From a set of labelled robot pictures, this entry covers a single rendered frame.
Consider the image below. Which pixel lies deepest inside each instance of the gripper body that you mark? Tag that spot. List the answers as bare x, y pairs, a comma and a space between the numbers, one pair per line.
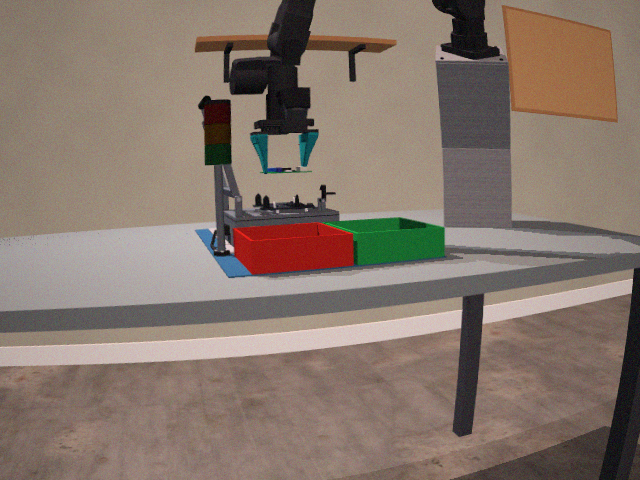
284, 126

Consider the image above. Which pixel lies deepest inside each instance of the red bin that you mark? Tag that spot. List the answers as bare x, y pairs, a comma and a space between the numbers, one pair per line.
292, 247

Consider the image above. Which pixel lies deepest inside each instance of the green open-top bin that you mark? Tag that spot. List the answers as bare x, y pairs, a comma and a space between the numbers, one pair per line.
375, 243

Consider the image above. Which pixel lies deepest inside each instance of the green circuit board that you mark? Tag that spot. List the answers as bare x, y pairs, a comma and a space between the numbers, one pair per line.
287, 170

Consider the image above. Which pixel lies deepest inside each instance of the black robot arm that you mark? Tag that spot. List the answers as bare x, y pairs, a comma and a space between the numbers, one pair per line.
251, 75

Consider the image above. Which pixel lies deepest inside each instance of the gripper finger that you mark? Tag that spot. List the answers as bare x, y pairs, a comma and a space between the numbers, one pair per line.
260, 143
309, 139

